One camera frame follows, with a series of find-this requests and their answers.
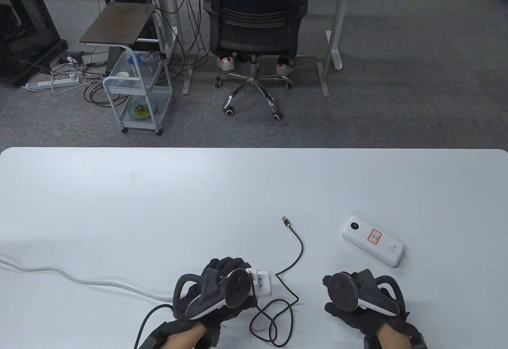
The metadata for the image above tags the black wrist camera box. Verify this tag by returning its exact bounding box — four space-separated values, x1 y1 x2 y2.
139 321 175 349
407 323 428 349

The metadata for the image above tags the white battery pack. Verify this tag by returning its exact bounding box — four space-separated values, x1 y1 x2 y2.
341 215 406 268

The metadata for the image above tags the green plate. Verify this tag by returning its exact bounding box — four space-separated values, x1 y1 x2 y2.
126 101 158 120

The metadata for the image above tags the short white power strip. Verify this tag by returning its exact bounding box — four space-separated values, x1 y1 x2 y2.
245 268 262 291

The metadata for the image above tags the grey power strip cord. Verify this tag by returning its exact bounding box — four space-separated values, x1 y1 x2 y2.
0 257 175 301

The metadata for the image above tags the black charging cable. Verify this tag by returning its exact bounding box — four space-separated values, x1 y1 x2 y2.
249 216 304 346

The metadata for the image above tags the tangle of mixed cables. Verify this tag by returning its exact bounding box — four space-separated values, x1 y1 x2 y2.
52 52 119 107

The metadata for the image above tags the black and white hand controller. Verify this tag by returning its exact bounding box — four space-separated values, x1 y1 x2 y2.
173 268 251 320
322 272 405 318

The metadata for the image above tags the black glove cable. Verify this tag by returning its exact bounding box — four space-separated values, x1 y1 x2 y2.
134 305 175 349

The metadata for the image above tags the clear bottle blue cap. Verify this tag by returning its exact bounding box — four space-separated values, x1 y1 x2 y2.
127 53 165 65

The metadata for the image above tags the dark brown side table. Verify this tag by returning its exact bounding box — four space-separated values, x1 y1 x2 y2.
79 2 167 62

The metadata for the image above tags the black equipment stand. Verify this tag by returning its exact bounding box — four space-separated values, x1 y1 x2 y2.
0 0 69 88

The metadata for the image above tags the person's right forearm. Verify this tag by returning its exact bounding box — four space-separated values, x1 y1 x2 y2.
375 323 411 349

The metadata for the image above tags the black mesh office chair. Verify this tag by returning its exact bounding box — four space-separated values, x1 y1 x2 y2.
202 0 308 121

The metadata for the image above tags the bundle of black cables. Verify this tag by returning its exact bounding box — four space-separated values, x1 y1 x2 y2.
151 0 211 76

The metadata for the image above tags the person's left hand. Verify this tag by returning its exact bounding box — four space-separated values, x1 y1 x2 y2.
173 257 259 347

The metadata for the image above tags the person's left forearm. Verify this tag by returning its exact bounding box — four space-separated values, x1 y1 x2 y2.
163 323 207 349

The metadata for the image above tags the long white power strip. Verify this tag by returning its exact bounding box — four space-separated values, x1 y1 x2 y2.
21 76 80 91

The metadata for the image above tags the white rolling cart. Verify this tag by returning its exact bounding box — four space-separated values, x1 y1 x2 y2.
102 46 174 136

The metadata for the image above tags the person's right hand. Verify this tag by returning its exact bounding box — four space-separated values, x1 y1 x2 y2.
321 268 415 340

